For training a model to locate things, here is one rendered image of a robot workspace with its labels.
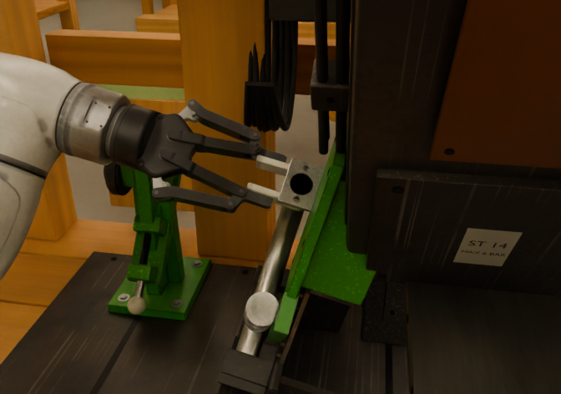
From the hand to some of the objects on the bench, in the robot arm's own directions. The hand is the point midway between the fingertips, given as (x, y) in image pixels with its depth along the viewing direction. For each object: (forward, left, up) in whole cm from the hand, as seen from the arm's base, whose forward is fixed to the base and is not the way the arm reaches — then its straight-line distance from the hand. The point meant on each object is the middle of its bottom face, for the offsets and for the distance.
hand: (280, 184), depth 66 cm
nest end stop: (-10, +4, -27) cm, 29 cm away
